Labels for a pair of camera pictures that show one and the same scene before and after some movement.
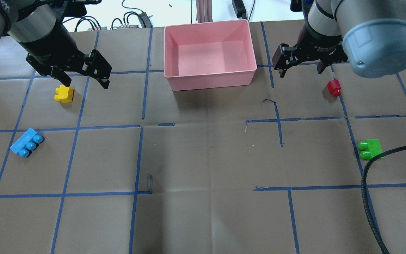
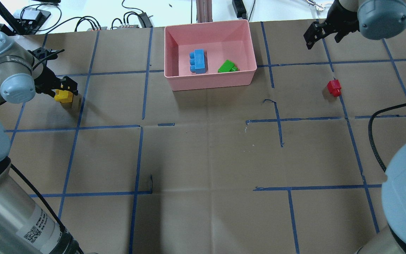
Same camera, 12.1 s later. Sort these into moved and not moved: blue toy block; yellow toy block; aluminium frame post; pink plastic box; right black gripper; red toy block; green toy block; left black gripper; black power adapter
Moved: blue toy block; left black gripper; green toy block; right black gripper
Not moved: yellow toy block; aluminium frame post; pink plastic box; black power adapter; red toy block
